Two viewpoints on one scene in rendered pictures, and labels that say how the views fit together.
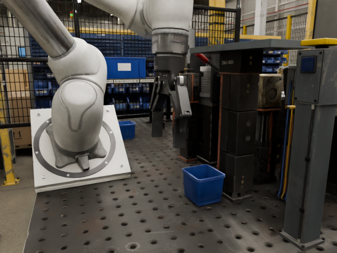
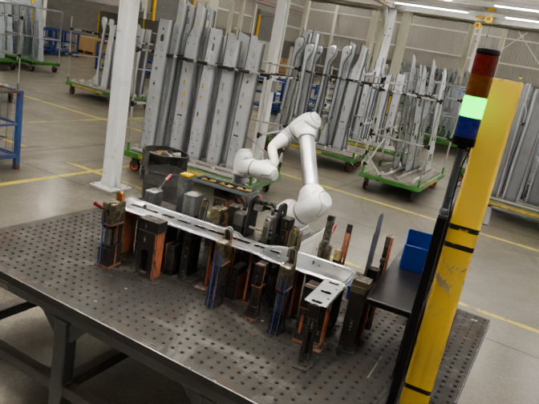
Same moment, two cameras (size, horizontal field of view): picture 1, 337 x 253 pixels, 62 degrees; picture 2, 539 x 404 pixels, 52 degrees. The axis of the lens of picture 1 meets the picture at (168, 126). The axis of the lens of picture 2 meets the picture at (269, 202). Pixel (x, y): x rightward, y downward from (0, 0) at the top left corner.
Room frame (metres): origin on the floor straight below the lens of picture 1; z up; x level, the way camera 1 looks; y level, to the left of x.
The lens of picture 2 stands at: (3.26, -2.16, 1.98)
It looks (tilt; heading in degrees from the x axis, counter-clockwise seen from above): 16 degrees down; 136
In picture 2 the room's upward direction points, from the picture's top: 11 degrees clockwise
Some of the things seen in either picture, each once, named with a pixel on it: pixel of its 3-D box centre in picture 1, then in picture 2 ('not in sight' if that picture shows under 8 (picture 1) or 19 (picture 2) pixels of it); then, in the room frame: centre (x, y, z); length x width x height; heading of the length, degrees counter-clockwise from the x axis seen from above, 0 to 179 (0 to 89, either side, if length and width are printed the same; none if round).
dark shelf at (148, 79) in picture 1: (147, 80); (409, 276); (1.92, 0.15, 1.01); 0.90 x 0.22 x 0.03; 115
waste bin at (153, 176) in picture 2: not in sight; (162, 183); (-1.64, 0.94, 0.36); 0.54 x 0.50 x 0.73; 110
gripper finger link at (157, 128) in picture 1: (157, 124); not in sight; (0.76, 0.03, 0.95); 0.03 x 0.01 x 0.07; 115
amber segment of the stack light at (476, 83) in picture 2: not in sight; (478, 86); (2.39, -0.56, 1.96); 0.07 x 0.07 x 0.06
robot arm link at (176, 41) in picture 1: (170, 44); (240, 178); (0.71, 0.00, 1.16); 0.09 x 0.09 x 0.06
